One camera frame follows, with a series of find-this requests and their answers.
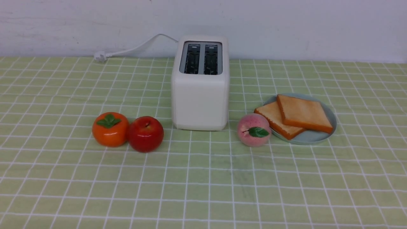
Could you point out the pink peach with leaf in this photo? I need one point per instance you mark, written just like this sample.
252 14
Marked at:
253 130

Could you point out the orange persimmon with leaf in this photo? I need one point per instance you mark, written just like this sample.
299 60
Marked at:
110 129

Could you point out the green checkered tablecloth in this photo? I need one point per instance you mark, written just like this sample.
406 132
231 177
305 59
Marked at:
54 174

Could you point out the light blue plate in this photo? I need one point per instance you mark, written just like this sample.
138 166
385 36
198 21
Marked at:
309 136

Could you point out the toast slice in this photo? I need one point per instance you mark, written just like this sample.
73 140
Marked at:
303 114
272 113

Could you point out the white two-slot toaster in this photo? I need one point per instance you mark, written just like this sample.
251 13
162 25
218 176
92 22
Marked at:
200 83

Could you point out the red apple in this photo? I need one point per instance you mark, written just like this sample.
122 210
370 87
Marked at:
145 134

